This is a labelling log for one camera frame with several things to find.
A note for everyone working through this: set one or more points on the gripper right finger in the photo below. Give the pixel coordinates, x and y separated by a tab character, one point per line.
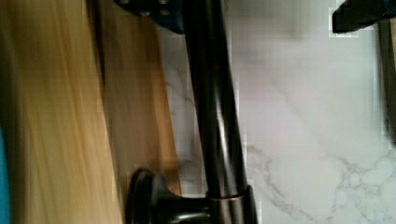
354	15

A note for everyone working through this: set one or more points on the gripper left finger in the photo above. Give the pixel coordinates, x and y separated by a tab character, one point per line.
165	13

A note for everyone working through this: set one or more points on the black drawer handle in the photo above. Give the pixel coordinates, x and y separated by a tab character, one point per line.
229	198

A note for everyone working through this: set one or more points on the blue plate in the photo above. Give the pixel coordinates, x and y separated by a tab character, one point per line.
4	194

